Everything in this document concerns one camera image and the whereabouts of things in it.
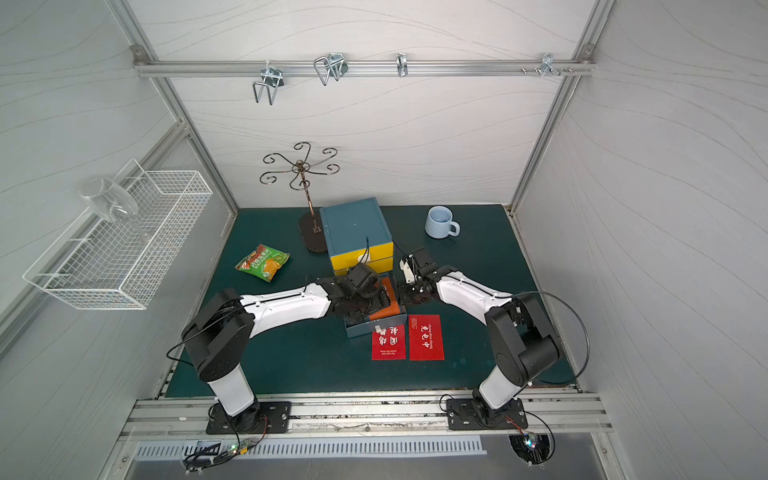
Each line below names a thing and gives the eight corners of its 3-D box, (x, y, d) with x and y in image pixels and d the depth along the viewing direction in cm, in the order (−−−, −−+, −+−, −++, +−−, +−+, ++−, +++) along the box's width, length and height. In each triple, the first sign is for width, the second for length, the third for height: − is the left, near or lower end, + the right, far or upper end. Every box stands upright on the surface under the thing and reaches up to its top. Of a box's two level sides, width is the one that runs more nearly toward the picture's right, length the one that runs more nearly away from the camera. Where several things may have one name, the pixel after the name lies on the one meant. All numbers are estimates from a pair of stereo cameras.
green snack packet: (238, 270, 104) (235, 265, 101) (259, 246, 110) (256, 241, 108) (269, 282, 100) (266, 277, 98) (289, 257, 107) (286, 252, 105)
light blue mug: (425, 241, 114) (428, 225, 107) (423, 222, 121) (426, 205, 114) (456, 241, 114) (460, 225, 107) (452, 222, 121) (456, 205, 114)
